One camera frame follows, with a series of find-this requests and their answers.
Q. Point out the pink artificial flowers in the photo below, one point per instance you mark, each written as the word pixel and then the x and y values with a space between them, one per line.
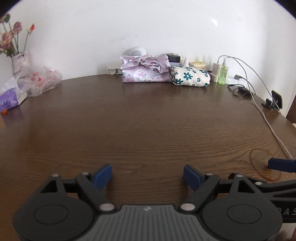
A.
pixel 10 37

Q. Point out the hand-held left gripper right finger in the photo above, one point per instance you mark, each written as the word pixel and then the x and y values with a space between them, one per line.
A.
pixel 192 178

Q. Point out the small black device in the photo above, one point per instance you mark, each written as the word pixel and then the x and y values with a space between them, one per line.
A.
pixel 173 58

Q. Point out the pink floral ruffled cloth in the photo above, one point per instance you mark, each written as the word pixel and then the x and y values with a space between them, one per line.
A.
pixel 145 69

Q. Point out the cream cloth with teal flowers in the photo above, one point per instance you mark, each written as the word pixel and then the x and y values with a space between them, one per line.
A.
pixel 190 76

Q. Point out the white charger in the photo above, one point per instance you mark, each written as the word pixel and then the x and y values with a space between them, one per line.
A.
pixel 217 69

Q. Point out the purple tissue pack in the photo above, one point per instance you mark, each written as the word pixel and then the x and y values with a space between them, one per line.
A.
pixel 9 100

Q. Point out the white round device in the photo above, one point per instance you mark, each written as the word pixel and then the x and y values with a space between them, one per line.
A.
pixel 137 51

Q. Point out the wrapped flower vase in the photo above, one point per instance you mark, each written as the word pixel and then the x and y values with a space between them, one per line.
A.
pixel 20 64

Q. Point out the white spray bottle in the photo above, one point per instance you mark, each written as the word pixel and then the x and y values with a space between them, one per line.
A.
pixel 185 62

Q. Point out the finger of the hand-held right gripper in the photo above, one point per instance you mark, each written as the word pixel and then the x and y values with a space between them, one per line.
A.
pixel 283 165
pixel 279 188

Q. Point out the black phone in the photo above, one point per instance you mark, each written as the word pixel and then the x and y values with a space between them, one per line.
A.
pixel 277 99

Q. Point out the green spray bottle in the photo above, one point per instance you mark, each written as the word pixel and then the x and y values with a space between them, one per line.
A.
pixel 223 75

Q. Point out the clear plastic bag red print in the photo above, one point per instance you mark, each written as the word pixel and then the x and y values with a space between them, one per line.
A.
pixel 41 81

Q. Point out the white power strip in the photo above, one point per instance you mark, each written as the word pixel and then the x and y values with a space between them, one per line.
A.
pixel 231 80

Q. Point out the black phone holder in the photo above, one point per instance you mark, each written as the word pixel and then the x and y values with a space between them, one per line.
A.
pixel 269 104

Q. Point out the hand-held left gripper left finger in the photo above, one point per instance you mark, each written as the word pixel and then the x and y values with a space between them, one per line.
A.
pixel 103 177

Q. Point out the beige power strip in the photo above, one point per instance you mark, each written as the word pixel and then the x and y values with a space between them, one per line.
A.
pixel 114 70

